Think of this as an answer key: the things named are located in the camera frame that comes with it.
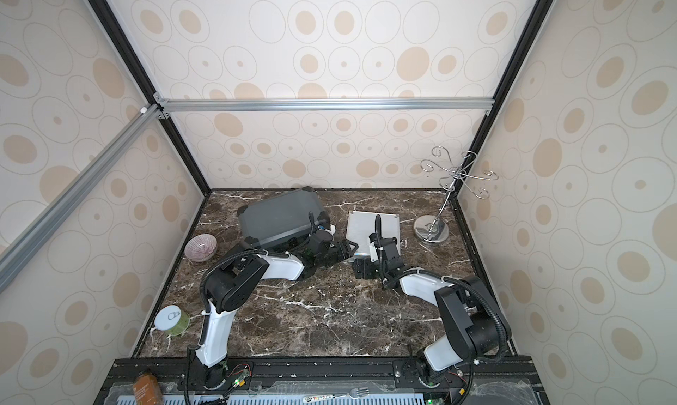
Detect silver aluminium poker case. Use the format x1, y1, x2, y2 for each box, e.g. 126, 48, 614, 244
346, 211, 401, 262

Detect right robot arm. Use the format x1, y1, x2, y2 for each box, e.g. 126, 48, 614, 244
354, 233, 511, 387

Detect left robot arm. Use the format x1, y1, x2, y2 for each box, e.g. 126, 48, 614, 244
192, 229, 359, 388

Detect dark grey poker case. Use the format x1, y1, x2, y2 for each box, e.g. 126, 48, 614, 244
236, 186, 331, 249

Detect chrome hook stand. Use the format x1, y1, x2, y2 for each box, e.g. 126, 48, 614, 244
414, 145, 499, 244

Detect pink patterned bowl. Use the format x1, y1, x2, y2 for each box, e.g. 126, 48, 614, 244
183, 234, 218, 263

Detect silver fork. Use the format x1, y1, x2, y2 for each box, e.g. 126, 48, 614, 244
303, 387, 370, 404

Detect green tin can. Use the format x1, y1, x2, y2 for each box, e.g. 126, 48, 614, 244
153, 304, 190, 336

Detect brown bottle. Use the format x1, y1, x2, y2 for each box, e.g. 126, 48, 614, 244
132, 370, 163, 405

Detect horizontal aluminium rail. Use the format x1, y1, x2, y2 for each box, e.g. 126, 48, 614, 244
160, 97, 495, 112

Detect diagonal aluminium rail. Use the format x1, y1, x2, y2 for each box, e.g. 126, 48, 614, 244
1, 103, 160, 290

